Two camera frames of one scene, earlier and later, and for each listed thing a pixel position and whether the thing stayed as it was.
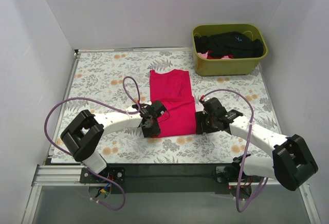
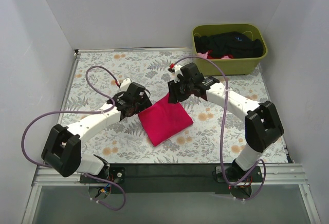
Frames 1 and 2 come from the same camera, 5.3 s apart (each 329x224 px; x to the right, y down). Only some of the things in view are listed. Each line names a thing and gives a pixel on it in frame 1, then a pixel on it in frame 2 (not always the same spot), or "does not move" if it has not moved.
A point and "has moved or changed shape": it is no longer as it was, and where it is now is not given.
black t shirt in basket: (236, 44) does not move
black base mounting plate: (163, 179) does not move
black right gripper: (202, 125) -> (174, 93)
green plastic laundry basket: (233, 67) does not move
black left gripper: (151, 130) -> (143, 103)
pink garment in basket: (208, 55) does not move
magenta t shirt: (174, 89) has moved or changed shape
